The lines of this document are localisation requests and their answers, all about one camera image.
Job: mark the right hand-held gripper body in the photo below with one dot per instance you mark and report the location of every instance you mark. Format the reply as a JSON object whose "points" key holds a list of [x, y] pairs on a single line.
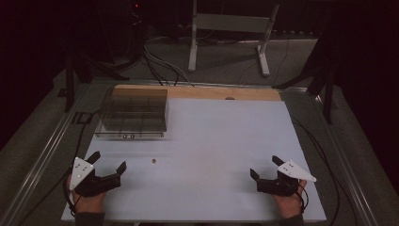
{"points": [[284, 183]]}

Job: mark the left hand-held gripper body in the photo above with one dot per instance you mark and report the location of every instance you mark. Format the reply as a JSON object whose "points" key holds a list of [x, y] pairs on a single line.
{"points": [[94, 185]]}

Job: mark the person's left hand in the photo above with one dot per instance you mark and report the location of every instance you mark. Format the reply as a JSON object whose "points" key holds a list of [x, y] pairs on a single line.
{"points": [[89, 203]]}

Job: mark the person's right hand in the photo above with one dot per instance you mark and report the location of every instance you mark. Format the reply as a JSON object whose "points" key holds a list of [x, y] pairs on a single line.
{"points": [[290, 204]]}

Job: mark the clear acrylic compartment box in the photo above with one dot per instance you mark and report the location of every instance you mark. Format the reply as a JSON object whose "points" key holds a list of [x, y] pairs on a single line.
{"points": [[135, 113]]}

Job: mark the wooden board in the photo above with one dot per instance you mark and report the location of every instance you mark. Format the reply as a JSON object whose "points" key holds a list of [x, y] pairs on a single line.
{"points": [[219, 93]]}

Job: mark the black tripod stand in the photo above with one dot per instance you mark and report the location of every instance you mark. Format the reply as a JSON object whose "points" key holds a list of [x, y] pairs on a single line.
{"points": [[78, 69], [323, 72]]}

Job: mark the white metal stand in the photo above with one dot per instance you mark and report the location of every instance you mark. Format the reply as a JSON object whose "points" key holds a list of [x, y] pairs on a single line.
{"points": [[230, 23]]}

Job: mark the dark device with red light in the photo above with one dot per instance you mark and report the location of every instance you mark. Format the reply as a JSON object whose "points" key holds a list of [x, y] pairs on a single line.
{"points": [[136, 12]]}

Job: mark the aluminium frame rail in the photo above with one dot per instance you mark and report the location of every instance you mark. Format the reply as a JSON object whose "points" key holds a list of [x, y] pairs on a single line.
{"points": [[34, 163], [345, 166]]}

